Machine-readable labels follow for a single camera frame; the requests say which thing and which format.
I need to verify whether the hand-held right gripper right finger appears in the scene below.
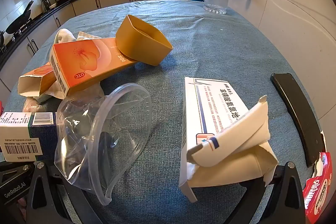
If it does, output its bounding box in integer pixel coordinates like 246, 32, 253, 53
231, 161, 306, 224

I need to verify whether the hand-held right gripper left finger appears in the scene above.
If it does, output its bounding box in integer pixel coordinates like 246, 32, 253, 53
25, 161, 105, 224

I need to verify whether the crushed clear plastic cup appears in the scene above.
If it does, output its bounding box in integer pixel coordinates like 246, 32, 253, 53
54, 83, 152, 206

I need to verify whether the blue and white barcode box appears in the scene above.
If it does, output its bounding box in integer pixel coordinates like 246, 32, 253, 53
0, 111, 59, 162

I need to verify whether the small orange box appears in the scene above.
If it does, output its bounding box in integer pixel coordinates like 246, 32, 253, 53
18, 61, 66, 97

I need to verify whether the torn white medicine box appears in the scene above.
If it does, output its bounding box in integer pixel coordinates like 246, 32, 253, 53
178, 76, 279, 203

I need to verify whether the long orange medicine box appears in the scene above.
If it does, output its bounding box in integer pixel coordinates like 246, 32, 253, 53
49, 37, 138, 97

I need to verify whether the red and white packet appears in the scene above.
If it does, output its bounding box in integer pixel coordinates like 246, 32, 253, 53
302, 152, 334, 224

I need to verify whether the black smartphone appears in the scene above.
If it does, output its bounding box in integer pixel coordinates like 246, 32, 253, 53
270, 72, 326, 168

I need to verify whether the grey-blue tablecloth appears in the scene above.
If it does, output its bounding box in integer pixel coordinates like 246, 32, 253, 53
5, 0, 326, 224

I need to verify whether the white crumpled cloth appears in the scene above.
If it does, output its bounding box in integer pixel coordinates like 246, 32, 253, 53
54, 28, 79, 44

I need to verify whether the black wok with handle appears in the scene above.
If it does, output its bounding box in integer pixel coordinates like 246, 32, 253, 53
5, 0, 34, 33

